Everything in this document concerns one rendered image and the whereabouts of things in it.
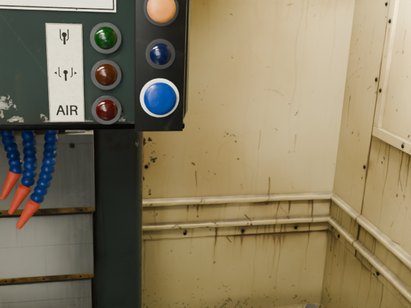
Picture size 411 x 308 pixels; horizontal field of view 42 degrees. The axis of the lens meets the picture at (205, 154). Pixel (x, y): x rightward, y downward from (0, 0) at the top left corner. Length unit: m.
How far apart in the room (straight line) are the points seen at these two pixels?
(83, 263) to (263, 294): 0.80
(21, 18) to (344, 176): 1.36
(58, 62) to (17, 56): 0.03
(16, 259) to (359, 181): 0.97
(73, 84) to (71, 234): 0.78
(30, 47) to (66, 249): 0.82
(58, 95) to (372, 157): 1.19
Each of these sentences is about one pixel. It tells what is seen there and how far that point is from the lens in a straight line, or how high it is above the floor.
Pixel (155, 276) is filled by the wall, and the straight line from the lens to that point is 1.76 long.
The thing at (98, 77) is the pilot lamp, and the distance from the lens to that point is 0.48.
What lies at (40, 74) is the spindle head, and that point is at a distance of 0.49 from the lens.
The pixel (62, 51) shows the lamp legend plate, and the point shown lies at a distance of 0.49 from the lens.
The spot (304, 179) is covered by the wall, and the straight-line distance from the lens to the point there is 1.75.
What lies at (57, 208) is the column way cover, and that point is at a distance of 1.21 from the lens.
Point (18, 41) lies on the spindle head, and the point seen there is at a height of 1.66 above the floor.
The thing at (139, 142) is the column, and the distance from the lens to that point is 1.21.
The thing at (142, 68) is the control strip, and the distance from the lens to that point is 0.49.
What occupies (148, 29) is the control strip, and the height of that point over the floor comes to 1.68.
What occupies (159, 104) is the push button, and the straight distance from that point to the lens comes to 0.49.
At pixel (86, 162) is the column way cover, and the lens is 1.17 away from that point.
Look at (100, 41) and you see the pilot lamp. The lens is 0.48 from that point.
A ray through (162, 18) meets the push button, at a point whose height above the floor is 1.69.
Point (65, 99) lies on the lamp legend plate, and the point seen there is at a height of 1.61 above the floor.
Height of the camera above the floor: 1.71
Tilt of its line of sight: 17 degrees down
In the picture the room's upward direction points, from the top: 2 degrees clockwise
